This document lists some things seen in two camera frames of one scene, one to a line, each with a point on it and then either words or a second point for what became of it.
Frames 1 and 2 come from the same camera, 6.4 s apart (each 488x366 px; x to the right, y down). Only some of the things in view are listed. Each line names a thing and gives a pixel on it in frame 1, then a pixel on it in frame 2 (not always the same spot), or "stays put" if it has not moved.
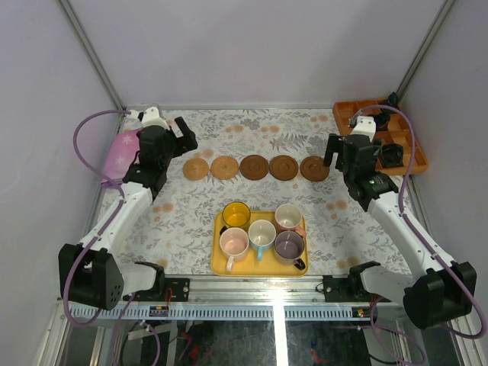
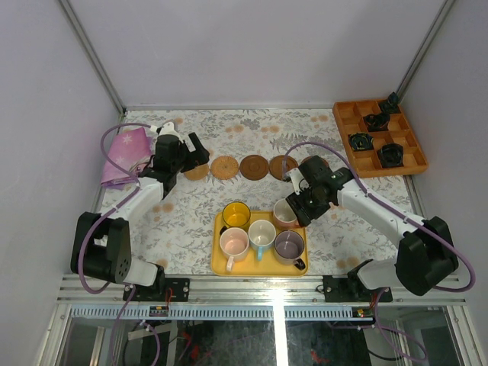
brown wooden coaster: [283, 167] stays put
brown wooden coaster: [254, 167] stays put
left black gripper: [176, 139] to [191, 157]
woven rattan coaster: [195, 168] stays put
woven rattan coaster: [223, 168] stays put
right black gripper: [335, 145] to [296, 203]
